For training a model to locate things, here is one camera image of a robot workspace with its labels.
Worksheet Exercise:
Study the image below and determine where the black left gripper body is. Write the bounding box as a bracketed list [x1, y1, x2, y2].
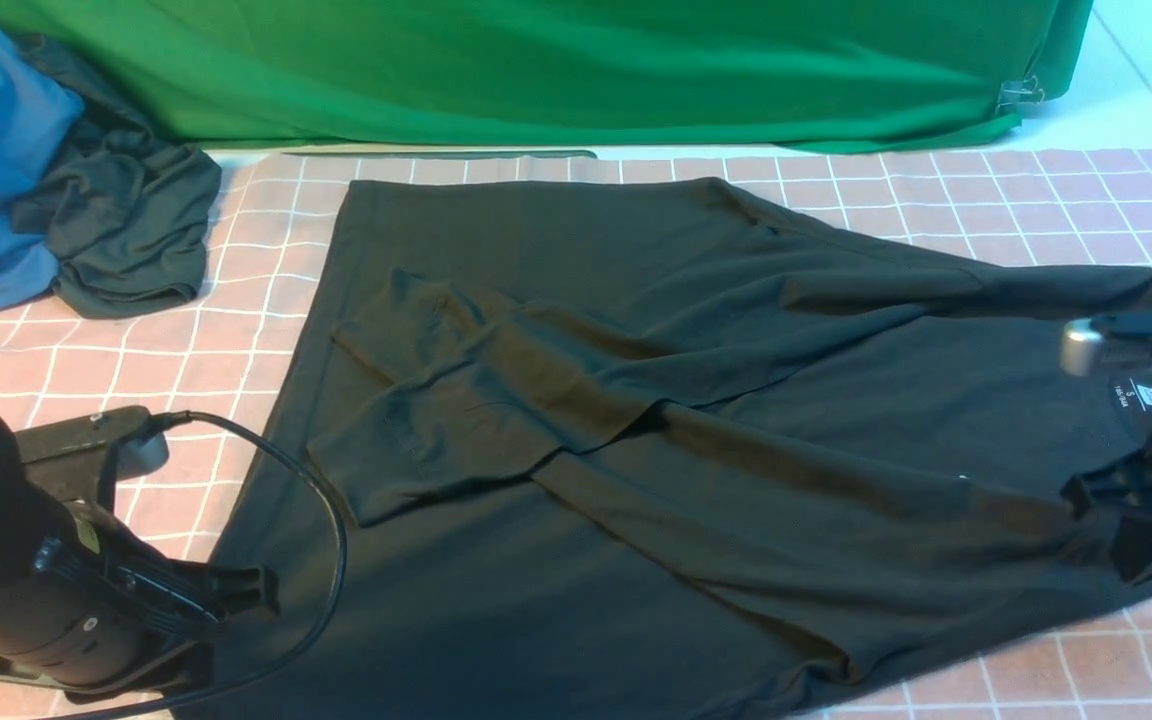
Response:
[0, 418, 223, 696]

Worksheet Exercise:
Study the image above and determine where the dark gray long-sleeve shirt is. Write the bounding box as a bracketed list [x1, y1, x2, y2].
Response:
[180, 179, 1152, 719]

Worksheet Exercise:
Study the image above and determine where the dark crumpled garment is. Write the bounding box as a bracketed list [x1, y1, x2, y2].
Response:
[12, 35, 221, 319]

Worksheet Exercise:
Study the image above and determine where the metal binder clip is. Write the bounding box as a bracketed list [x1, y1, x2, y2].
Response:
[995, 76, 1046, 114]

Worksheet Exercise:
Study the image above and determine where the green backdrop cloth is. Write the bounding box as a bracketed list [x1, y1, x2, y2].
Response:
[0, 1, 1092, 154]

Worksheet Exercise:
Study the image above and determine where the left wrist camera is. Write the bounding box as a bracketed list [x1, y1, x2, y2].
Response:
[15, 406, 170, 511]

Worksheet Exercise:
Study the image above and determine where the black left camera cable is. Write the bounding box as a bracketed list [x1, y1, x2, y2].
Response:
[41, 410, 349, 720]

